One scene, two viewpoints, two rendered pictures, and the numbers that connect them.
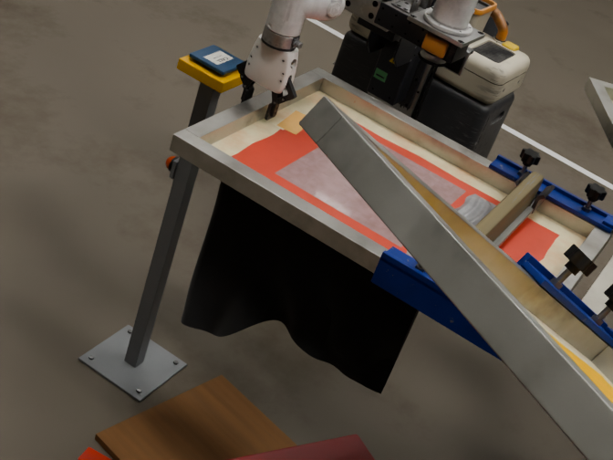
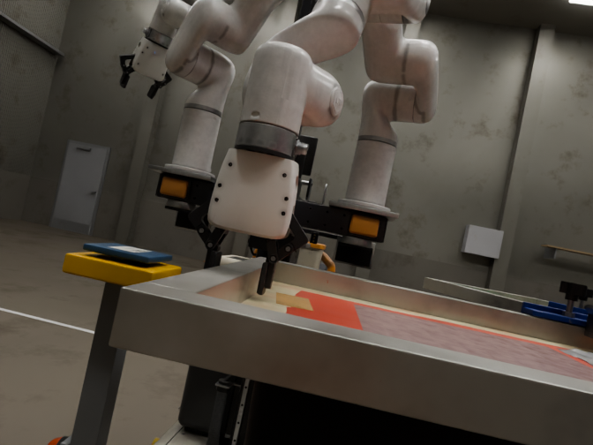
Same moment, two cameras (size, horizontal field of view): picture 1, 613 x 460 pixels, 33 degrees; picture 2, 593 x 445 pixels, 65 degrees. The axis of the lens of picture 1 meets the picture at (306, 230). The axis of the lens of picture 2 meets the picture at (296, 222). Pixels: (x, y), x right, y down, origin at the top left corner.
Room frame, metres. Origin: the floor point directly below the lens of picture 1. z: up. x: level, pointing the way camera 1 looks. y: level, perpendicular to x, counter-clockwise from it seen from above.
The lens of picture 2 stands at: (1.46, 0.29, 1.04)
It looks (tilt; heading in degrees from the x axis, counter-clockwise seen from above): 1 degrees up; 344
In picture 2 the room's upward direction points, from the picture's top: 12 degrees clockwise
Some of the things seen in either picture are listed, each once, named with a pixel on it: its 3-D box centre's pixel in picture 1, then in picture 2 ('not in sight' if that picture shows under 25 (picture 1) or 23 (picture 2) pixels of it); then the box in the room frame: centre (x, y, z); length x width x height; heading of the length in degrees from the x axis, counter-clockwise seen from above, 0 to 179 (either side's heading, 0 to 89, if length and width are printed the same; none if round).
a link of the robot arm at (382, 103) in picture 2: not in sight; (386, 113); (2.49, -0.16, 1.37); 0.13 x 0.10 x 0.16; 53
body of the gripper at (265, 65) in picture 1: (272, 60); (256, 190); (2.04, 0.19, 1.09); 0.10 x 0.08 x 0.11; 70
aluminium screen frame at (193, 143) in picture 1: (403, 191); (544, 350); (1.91, -0.16, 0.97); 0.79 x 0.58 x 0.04; 70
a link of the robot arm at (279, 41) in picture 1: (283, 36); (272, 143); (2.03, 0.18, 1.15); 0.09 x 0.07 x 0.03; 70
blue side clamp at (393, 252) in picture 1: (452, 303); not in sight; (1.57, -0.29, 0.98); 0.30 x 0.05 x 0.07; 70
